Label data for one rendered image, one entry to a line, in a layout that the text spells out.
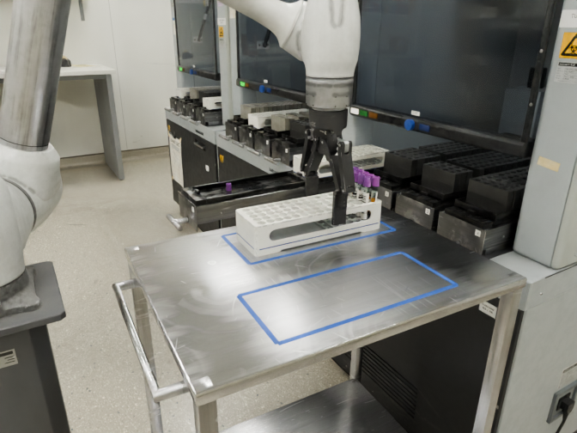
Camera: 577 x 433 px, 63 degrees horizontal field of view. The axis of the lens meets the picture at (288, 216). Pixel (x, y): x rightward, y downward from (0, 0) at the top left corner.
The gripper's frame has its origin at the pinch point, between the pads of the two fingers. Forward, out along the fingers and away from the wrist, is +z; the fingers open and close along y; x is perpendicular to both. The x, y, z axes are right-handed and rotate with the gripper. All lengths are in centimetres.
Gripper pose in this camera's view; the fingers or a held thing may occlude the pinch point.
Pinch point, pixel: (324, 205)
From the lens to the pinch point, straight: 98.7
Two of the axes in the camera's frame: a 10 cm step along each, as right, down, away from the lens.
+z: -0.1, 9.3, 3.8
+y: 4.7, 3.4, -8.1
